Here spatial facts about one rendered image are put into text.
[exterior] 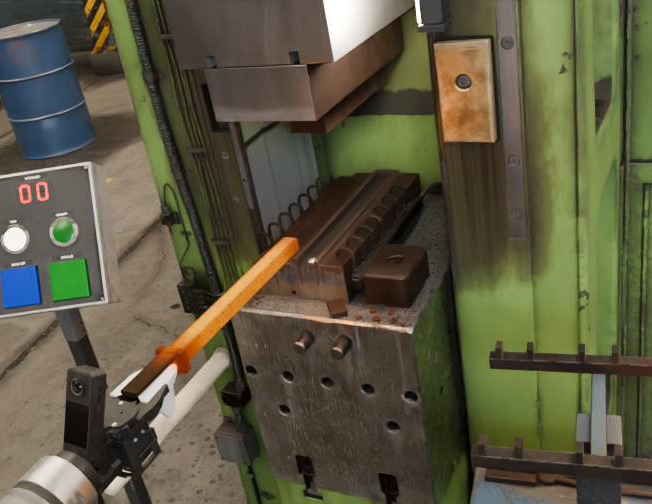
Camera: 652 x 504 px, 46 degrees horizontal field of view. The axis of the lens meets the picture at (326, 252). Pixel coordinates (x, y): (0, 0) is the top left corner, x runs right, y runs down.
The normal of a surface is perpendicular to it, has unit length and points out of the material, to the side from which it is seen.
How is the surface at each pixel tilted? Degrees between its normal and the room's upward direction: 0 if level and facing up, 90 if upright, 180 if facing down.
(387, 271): 0
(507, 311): 90
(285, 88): 90
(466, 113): 90
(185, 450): 0
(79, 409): 63
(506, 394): 90
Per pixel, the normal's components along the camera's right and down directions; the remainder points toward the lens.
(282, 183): 0.89, 0.07
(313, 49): -0.43, 0.48
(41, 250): -0.09, -0.04
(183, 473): -0.16, -0.87
